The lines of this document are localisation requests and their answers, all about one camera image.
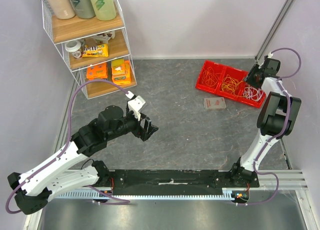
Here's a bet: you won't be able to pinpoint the slotted cable duct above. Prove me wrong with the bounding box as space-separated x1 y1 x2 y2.
56 188 249 202

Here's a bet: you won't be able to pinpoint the red three-compartment bin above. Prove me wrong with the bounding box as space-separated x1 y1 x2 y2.
195 60 266 109

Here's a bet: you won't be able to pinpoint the yellow candy bag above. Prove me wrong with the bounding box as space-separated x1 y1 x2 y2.
82 44 109 58

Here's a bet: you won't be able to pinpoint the paper coffee cup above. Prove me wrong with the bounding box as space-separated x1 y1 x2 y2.
65 40 83 59

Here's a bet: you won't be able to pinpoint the grey sponge packet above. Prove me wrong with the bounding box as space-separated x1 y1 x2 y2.
203 97 227 110

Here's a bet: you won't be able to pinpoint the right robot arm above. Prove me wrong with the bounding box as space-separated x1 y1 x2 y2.
229 56 302 187

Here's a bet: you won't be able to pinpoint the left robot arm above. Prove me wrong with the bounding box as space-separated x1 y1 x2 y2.
7 105 159 215

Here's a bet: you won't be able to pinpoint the grey-green bottle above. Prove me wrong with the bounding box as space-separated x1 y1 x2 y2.
70 0 96 19

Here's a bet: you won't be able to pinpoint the aluminium corner post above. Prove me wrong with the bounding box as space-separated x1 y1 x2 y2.
254 0 295 62

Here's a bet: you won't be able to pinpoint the light green bottle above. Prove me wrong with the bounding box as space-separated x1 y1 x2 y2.
90 0 117 21

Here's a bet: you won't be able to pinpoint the white snack package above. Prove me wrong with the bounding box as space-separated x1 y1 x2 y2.
91 30 116 45

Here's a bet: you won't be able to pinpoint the beige bottle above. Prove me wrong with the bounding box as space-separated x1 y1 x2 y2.
47 0 76 20

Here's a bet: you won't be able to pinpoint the white wire wooden shelf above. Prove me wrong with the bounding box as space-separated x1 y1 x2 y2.
41 0 137 89

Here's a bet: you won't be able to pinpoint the right orange snack boxes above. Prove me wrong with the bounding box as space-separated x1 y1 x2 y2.
111 60 131 85

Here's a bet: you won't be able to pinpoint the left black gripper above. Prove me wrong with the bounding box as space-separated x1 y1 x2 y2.
106 108 159 141

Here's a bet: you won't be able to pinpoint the left orange snack box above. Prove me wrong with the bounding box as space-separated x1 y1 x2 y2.
86 62 108 81

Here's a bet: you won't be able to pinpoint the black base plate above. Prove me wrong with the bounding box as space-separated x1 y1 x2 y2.
95 169 260 197

